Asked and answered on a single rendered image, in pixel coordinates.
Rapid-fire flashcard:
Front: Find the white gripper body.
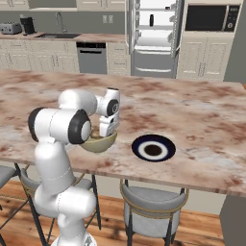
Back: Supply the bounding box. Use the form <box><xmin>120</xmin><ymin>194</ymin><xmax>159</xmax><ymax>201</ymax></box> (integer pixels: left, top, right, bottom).
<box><xmin>98</xmin><ymin>124</ymin><xmax>119</xmax><ymax>138</ymax></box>

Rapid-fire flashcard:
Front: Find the brown chicken drumstick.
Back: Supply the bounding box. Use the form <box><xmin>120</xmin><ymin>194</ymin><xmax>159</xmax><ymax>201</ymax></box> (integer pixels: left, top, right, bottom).
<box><xmin>90</xmin><ymin>127</ymin><xmax>101</xmax><ymax>139</ymax></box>

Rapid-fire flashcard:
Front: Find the olive green bowl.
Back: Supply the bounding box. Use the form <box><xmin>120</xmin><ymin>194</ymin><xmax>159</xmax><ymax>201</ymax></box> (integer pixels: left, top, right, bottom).
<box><xmin>79</xmin><ymin>129</ymin><xmax>119</xmax><ymax>154</ymax></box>

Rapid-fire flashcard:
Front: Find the silver fridge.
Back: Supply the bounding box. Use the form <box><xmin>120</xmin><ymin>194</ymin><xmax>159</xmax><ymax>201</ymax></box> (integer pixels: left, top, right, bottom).
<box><xmin>127</xmin><ymin>0</ymin><xmax>185</xmax><ymax>80</ymax></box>

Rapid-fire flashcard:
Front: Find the blue and white plate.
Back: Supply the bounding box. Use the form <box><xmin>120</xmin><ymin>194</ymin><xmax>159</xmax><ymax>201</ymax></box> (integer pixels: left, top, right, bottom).
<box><xmin>131</xmin><ymin>134</ymin><xmax>177</xmax><ymax>163</ymax></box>

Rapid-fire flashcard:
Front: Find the grey cushioned bar stool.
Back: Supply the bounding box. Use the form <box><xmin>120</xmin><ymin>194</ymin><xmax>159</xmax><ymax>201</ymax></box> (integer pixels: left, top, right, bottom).
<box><xmin>119</xmin><ymin>179</ymin><xmax>190</xmax><ymax>246</ymax></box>
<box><xmin>0</xmin><ymin>164</ymin><xmax>19</xmax><ymax>246</ymax></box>
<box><xmin>18</xmin><ymin>163</ymin><xmax>103</xmax><ymax>246</ymax></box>

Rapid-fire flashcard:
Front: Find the grey dishwasher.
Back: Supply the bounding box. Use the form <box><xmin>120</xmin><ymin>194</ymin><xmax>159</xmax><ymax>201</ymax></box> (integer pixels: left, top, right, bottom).
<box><xmin>75</xmin><ymin>41</ymin><xmax>109</xmax><ymax>76</ymax></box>

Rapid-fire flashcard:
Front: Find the beige lower cupboard run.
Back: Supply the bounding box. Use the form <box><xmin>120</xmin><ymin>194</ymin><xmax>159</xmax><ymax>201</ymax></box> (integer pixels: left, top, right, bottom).
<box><xmin>0</xmin><ymin>37</ymin><xmax>132</xmax><ymax>77</ymax></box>

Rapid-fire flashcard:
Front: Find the dark sink basin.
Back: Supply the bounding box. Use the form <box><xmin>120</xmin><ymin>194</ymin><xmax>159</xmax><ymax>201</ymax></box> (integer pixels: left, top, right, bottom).
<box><xmin>35</xmin><ymin>32</ymin><xmax>83</xmax><ymax>40</ymax></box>

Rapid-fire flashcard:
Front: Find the silver tap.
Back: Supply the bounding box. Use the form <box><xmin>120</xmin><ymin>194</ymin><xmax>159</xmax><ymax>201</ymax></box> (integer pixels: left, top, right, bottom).
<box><xmin>54</xmin><ymin>12</ymin><xmax>68</xmax><ymax>35</ymax></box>

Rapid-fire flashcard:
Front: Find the beige tall cupboard unit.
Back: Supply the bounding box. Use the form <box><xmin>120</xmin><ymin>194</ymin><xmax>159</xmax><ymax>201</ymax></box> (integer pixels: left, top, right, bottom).
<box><xmin>176</xmin><ymin>0</ymin><xmax>245</xmax><ymax>83</ymax></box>

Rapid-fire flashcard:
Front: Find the black coffee machine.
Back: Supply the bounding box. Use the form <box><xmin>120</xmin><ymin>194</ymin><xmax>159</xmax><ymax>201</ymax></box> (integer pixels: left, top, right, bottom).
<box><xmin>19</xmin><ymin>15</ymin><xmax>37</xmax><ymax>36</ymax></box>

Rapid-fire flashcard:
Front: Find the silver toaster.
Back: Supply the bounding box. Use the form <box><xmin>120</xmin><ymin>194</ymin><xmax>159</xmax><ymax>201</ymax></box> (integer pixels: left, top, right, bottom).
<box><xmin>0</xmin><ymin>21</ymin><xmax>23</xmax><ymax>36</ymax></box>

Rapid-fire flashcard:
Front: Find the black microwave oven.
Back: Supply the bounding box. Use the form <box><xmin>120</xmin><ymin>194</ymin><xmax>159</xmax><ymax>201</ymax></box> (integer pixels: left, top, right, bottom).
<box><xmin>184</xmin><ymin>3</ymin><xmax>241</xmax><ymax>34</ymax></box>

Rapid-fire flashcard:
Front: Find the beige wall cupboard run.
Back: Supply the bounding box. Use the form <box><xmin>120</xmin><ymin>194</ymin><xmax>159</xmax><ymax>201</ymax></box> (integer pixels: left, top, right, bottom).
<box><xmin>0</xmin><ymin>0</ymin><xmax>128</xmax><ymax>12</ymax></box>

